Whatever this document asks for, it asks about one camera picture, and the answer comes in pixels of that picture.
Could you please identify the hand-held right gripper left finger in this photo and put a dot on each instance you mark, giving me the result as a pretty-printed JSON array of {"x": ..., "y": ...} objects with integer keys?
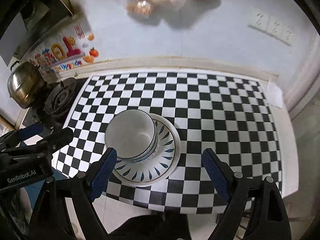
[{"x": 103, "y": 175}]

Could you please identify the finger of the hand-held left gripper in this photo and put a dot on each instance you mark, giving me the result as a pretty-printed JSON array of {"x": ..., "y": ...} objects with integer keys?
[
  {"x": 60, "y": 136},
  {"x": 30, "y": 130}
]

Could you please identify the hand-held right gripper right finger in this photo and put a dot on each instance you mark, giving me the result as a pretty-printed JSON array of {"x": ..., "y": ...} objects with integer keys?
[{"x": 216, "y": 177}]

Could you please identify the white plate blue leaf pattern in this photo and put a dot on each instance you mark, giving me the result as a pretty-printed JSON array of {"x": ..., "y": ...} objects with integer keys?
[
  {"x": 150, "y": 171},
  {"x": 178, "y": 143}
]

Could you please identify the white ceramic bowl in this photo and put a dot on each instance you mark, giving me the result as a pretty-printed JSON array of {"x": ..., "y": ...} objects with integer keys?
[
  {"x": 147, "y": 158},
  {"x": 130, "y": 132}
]

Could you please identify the black gas stove burner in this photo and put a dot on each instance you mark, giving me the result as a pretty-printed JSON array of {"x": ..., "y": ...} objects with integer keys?
[{"x": 60, "y": 97}]

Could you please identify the stainless steel pot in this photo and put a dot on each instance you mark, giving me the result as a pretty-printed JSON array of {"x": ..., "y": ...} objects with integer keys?
[{"x": 22, "y": 85}]

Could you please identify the black white checkered mat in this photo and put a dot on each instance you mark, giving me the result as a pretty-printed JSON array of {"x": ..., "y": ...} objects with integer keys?
[{"x": 212, "y": 117}]

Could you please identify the person's dark clothing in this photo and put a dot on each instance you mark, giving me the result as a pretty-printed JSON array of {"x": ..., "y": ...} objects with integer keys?
[{"x": 150, "y": 227}]

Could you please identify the grey range hood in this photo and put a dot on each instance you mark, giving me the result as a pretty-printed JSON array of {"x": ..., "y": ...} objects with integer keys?
[{"x": 15, "y": 35}]

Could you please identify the white plastic sheet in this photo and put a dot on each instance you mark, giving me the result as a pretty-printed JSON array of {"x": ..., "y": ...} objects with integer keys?
[{"x": 275, "y": 95}]

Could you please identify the colourful fruit wall sticker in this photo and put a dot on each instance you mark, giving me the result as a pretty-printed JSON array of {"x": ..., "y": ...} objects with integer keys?
[{"x": 70, "y": 48}]

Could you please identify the white wall socket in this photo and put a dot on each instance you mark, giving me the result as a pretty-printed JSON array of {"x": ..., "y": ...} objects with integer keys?
[
  {"x": 273, "y": 27},
  {"x": 287, "y": 35},
  {"x": 257, "y": 20}
]

